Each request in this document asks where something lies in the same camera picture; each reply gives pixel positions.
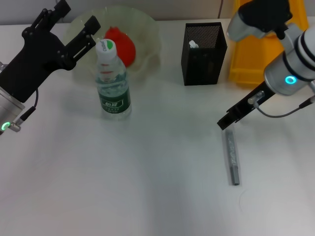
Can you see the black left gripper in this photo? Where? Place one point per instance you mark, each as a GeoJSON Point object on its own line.
{"type": "Point", "coordinates": [32, 66]}

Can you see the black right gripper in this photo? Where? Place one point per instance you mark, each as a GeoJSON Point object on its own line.
{"type": "Point", "coordinates": [253, 100]}

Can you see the grey pen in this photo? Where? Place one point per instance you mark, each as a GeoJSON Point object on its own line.
{"type": "Point", "coordinates": [232, 159]}

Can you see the red round fruit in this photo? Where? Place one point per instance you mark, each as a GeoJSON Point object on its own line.
{"type": "Point", "coordinates": [128, 51]}

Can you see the clear green-label water bottle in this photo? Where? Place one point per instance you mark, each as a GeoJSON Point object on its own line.
{"type": "Point", "coordinates": [113, 93]}

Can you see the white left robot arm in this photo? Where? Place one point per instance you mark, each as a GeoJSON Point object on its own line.
{"type": "Point", "coordinates": [8, 108]}

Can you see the black mesh pen holder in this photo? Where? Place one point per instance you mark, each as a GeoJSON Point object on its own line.
{"type": "Point", "coordinates": [204, 64]}

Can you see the clear glass fruit plate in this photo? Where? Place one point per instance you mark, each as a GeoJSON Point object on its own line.
{"type": "Point", "coordinates": [147, 32]}

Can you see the yellow plastic bin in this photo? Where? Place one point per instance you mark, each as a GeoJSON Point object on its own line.
{"type": "Point", "coordinates": [246, 64]}

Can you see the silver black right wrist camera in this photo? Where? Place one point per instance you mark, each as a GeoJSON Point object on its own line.
{"type": "Point", "coordinates": [261, 17]}

